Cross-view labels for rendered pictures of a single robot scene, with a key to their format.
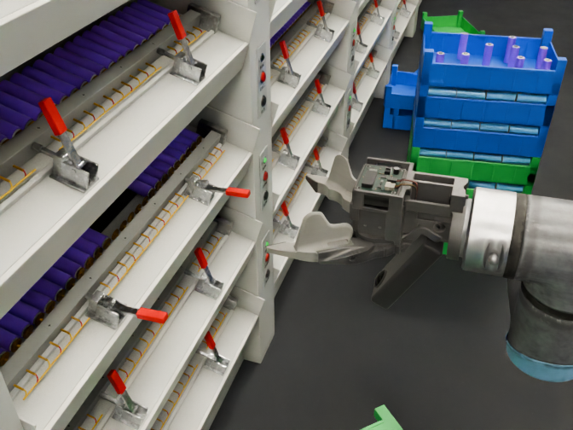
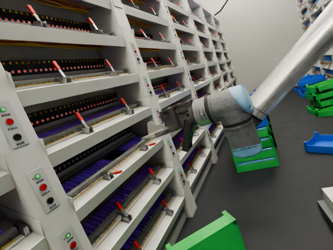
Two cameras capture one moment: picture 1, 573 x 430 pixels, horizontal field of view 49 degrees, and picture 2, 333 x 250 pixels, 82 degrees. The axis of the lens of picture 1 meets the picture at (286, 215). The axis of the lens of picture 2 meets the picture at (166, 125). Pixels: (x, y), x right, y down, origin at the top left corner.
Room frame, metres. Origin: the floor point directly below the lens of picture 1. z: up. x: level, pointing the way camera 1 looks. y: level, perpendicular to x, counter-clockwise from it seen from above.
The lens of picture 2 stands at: (-0.10, -0.22, 0.79)
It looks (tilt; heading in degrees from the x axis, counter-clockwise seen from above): 10 degrees down; 12
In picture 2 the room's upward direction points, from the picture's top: 20 degrees counter-clockwise
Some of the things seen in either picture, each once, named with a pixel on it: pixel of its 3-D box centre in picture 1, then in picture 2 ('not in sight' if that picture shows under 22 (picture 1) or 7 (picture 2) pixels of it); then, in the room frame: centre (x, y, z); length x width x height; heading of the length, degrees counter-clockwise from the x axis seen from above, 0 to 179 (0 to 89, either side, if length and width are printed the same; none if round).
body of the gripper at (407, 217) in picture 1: (407, 213); (180, 116); (0.56, -0.13, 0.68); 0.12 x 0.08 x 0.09; 72
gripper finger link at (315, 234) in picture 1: (311, 234); (151, 129); (0.53, -0.03, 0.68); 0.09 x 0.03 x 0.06; 108
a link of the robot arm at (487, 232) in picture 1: (484, 232); (202, 112); (0.53, -0.21, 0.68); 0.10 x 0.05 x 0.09; 162
